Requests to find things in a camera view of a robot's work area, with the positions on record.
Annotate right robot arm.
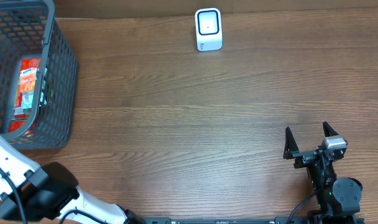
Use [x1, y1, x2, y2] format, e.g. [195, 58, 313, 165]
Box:
[283, 121, 364, 223]

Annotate white barcode scanner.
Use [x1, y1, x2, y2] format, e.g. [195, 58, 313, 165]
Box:
[195, 7, 223, 52]

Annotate teal tissue pack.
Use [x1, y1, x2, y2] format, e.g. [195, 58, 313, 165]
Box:
[19, 67, 39, 109]

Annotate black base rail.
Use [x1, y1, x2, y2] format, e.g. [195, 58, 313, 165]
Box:
[142, 217, 365, 224]

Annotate grey plastic mesh basket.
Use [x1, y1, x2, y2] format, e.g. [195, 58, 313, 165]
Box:
[0, 1, 79, 149]

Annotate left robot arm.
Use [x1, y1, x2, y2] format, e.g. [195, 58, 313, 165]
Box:
[0, 135, 144, 224]

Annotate spaghetti pack orange ends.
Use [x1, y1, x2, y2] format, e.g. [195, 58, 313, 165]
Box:
[8, 58, 41, 133]

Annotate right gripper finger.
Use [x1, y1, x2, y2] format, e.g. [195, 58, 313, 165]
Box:
[323, 121, 339, 138]
[283, 126, 299, 159]

